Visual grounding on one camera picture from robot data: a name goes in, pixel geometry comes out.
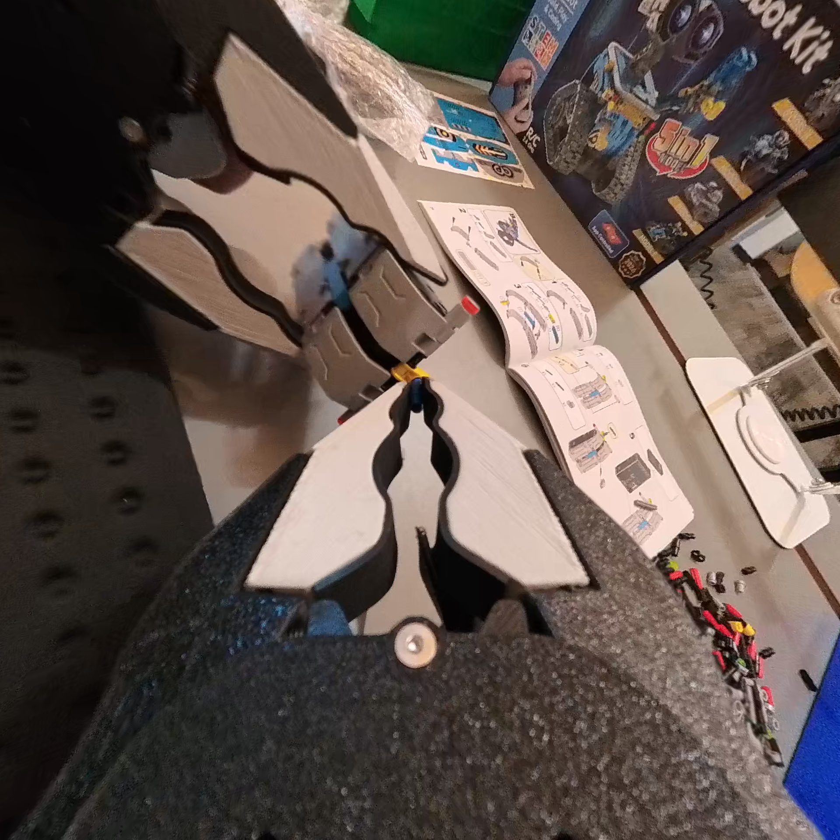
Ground pile of toy bricks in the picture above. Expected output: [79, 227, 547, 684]
[656, 533, 820, 769]

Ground blue plastic bin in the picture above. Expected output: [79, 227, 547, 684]
[783, 664, 840, 840]

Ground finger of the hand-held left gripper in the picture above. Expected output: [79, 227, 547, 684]
[211, 31, 452, 287]
[113, 210, 319, 360]

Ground round wooden tabletop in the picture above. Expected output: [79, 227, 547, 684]
[791, 239, 840, 311]

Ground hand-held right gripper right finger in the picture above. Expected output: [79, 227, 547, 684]
[425, 381, 596, 595]

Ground grey desk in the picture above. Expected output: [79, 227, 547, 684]
[151, 66, 840, 788]

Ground toy robot kit box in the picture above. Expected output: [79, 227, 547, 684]
[489, 0, 840, 290]

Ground green plastic bin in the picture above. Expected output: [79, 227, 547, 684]
[346, 0, 538, 84]

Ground white tablet stand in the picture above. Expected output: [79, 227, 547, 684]
[686, 338, 840, 550]

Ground open instruction booklet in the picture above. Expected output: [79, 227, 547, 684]
[418, 200, 695, 559]

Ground clear bubble wrap bag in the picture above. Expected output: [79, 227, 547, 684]
[287, 0, 439, 144]

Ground blue sticker sheet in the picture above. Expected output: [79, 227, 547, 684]
[415, 92, 534, 191]

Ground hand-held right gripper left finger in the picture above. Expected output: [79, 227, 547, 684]
[243, 384, 413, 598]

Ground black perforated chair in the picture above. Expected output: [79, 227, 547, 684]
[0, 190, 217, 821]

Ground black and grey brick assembly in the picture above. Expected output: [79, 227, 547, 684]
[292, 213, 480, 427]

